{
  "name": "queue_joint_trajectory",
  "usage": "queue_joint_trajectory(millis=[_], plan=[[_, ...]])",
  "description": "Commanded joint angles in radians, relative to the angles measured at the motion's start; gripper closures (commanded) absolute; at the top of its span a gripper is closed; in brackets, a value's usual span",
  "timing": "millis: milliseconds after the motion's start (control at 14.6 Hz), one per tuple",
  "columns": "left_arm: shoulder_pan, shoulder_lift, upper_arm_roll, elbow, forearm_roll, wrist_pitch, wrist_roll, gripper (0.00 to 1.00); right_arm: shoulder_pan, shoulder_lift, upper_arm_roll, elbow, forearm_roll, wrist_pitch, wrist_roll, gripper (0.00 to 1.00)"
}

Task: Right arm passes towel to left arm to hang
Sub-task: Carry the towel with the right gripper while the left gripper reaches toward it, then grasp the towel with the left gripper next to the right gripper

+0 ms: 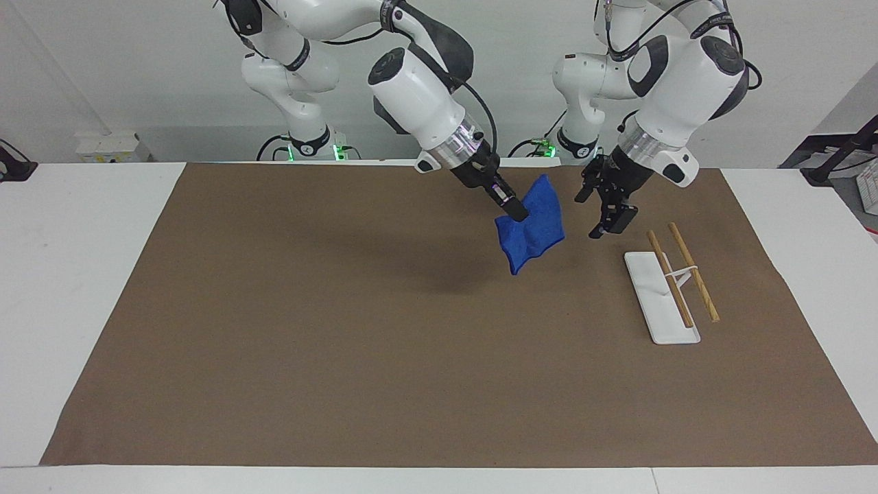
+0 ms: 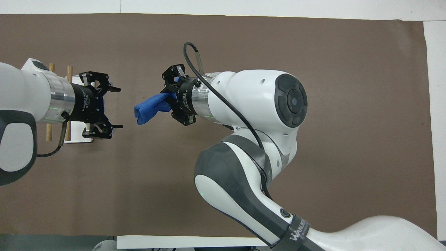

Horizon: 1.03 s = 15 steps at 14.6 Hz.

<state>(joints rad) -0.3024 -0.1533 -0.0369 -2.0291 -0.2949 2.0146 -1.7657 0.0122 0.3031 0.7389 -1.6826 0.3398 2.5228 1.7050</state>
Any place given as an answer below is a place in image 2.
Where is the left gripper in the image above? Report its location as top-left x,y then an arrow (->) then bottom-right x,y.
71,71 -> 123,140

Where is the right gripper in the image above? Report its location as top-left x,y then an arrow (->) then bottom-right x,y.
162,64 -> 200,127

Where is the blue towel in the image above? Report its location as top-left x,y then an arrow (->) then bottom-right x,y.
134,77 -> 182,126

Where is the wooden towel rack white base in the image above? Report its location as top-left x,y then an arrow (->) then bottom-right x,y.
46,63 -> 95,144

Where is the white board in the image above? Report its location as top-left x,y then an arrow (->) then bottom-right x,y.
116,235 -> 269,249

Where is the black cable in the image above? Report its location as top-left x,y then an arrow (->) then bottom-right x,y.
36,112 -> 69,158
183,42 -> 274,201

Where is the black strap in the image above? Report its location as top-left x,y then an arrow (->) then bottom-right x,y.
279,214 -> 311,250

